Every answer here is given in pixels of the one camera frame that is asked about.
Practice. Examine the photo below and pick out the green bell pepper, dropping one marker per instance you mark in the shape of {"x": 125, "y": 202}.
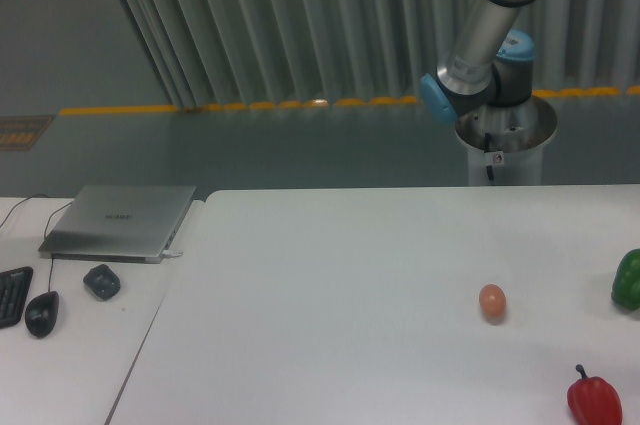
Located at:
{"x": 625, "y": 286}

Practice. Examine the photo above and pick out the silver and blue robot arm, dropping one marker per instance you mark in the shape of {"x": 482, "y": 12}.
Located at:
{"x": 489, "y": 64}

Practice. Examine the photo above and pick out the white usb dongle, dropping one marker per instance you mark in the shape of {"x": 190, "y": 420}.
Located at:
{"x": 169, "y": 254}

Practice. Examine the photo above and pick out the grey pleated curtain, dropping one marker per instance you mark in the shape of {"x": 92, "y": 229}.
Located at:
{"x": 227, "y": 52}

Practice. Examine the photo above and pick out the silver closed laptop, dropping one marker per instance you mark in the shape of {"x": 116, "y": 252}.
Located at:
{"x": 121, "y": 223}

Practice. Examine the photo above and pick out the brown egg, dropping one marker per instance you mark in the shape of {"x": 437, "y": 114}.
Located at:
{"x": 492, "y": 303}

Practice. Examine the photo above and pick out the small black controller device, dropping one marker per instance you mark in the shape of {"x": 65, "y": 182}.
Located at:
{"x": 102, "y": 282}

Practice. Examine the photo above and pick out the black computer mouse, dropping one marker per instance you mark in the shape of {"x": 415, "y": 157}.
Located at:
{"x": 41, "y": 314}

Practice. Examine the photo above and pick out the black keyboard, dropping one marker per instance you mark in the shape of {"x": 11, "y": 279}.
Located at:
{"x": 14, "y": 288}

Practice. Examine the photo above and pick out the red bell pepper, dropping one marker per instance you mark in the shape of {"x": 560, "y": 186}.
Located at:
{"x": 593, "y": 401}

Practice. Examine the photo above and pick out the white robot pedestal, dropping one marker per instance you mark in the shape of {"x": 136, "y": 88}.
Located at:
{"x": 505, "y": 145}

